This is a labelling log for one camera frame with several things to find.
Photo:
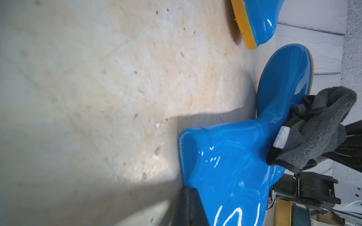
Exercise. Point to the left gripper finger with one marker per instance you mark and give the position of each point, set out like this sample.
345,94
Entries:
190,210

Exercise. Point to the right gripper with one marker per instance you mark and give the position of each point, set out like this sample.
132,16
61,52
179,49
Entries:
315,190

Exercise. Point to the grey blue cleaning cloth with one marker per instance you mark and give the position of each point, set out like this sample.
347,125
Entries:
315,129

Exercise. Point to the blue rubber boot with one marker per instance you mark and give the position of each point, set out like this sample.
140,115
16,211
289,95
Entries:
226,162
257,20

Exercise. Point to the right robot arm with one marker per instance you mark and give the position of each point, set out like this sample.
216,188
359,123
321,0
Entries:
350,209

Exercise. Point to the white cloth label tag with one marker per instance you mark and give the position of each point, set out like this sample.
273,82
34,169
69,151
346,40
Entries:
282,137

